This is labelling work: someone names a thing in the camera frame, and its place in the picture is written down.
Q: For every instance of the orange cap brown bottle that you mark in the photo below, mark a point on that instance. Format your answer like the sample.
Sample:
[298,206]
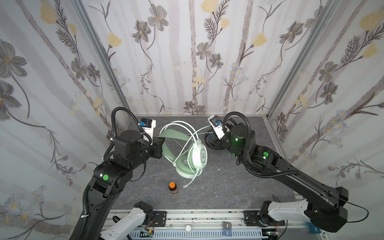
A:
[173,187]

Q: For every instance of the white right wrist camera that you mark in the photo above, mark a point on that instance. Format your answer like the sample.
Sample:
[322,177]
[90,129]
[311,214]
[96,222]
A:
[217,125]

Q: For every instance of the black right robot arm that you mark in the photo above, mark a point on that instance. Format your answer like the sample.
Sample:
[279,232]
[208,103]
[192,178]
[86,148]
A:
[322,206]

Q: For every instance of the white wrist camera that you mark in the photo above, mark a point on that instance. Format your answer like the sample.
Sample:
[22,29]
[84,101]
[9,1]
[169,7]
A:
[148,125]
[217,125]

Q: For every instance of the mint green wired headphones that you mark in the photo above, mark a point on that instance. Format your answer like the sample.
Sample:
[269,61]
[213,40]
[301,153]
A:
[193,157]

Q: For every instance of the black wired headphones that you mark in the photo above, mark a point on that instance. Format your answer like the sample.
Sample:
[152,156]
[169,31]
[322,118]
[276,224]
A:
[212,141]

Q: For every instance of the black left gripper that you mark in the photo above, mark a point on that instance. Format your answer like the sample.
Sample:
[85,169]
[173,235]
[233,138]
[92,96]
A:
[158,146]

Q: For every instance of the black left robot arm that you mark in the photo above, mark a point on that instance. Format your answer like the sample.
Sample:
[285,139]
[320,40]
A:
[126,152]

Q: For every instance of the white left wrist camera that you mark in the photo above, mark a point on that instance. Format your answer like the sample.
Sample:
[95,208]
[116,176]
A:
[148,125]

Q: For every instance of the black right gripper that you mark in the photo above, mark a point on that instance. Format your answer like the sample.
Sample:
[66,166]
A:
[217,142]

